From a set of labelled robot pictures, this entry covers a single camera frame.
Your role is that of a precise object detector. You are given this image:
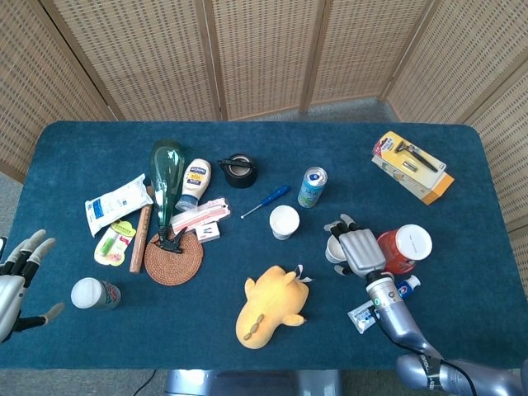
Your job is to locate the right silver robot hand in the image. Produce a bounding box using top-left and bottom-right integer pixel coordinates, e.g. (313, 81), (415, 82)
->
(323, 214), (395, 278)

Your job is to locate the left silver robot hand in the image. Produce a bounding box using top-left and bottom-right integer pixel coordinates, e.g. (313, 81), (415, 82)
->
(0, 229), (66, 343)

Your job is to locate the white paper cup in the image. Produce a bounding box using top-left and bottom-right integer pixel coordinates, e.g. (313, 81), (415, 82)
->
(325, 234), (346, 264)
(271, 222), (299, 241)
(269, 205), (301, 232)

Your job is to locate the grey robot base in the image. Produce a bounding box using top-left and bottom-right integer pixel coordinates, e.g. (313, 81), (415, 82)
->
(164, 369), (343, 396)

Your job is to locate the red canister white lid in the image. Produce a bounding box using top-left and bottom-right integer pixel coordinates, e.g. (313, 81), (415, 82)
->
(377, 224), (433, 276)

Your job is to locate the blue white toothpaste tube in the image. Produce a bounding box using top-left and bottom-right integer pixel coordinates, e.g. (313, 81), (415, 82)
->
(347, 275), (422, 334)

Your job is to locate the blue green drink can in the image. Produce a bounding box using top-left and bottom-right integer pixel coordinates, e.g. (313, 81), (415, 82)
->
(297, 166), (328, 209)

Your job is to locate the printed can white lid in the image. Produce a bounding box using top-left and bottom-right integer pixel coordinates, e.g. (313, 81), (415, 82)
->
(70, 277), (122, 311)

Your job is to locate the white orange cardboard box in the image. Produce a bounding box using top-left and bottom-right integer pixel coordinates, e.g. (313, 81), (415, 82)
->
(370, 156), (455, 206)

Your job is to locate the razor blister pack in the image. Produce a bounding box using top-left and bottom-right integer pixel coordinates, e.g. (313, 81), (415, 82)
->
(371, 130), (447, 191)

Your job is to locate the yellow plush toy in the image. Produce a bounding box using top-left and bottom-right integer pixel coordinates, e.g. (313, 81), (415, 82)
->
(235, 263), (314, 351)

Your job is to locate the green lip balm blister pack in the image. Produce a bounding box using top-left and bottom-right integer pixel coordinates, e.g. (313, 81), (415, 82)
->
(93, 220), (137, 267)

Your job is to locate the blue felt table cover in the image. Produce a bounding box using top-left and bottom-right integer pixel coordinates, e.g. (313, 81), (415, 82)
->
(0, 120), (521, 371)

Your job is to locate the white wet wipes pack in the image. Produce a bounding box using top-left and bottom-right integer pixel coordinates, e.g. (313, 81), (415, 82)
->
(84, 172), (154, 238)

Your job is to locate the brown wooden stick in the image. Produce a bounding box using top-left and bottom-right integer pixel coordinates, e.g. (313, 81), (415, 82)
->
(129, 185), (156, 275)

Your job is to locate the black tape roll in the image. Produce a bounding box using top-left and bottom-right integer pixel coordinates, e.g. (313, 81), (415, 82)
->
(222, 153), (259, 190)

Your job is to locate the small white box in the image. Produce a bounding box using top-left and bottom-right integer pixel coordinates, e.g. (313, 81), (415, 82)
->
(195, 222), (222, 243)

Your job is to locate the round woven rattan coaster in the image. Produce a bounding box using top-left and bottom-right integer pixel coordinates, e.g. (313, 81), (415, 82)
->
(144, 231), (205, 286)

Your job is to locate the pink toothbrush package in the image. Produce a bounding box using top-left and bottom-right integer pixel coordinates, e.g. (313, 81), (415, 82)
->
(169, 196), (231, 235)

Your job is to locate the white mayonnaise squeeze bottle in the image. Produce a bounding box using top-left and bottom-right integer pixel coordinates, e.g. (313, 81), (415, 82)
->
(174, 158), (213, 213)

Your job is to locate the green spray bottle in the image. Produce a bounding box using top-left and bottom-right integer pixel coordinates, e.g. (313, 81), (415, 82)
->
(148, 139), (189, 255)

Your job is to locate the woven wooden folding screen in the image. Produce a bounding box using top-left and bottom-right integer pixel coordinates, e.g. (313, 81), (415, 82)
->
(0, 0), (528, 285)

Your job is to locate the blue handled screwdriver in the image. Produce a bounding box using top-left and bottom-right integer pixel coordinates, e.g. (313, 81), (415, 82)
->
(240, 185), (290, 219)

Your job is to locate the black cable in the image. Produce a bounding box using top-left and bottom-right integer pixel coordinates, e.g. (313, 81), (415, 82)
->
(134, 369), (158, 396)

